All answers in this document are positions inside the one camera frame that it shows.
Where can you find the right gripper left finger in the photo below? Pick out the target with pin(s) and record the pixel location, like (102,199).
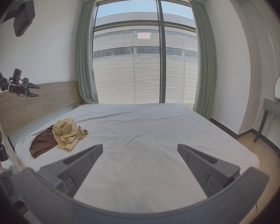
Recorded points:
(79,167)

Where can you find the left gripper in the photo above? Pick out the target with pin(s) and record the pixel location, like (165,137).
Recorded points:
(19,87)

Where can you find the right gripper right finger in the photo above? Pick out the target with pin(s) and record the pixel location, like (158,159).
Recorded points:
(200,167)

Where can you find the tan shorts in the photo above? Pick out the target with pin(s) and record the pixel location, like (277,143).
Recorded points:
(67,136)

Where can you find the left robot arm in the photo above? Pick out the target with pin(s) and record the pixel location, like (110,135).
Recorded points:
(1,79)

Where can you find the bed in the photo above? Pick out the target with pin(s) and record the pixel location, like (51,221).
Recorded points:
(142,134)

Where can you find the brown shorts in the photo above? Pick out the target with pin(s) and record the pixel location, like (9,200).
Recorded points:
(40,146)

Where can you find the grey-green curtain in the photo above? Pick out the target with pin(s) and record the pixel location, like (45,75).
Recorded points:
(86,55)
(204,66)

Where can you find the grey dressing table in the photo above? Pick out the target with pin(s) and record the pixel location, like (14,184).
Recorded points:
(274,106)

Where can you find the window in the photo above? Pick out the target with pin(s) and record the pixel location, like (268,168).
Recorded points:
(130,66)

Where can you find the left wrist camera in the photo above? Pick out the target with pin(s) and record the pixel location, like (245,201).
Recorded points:
(17,73)

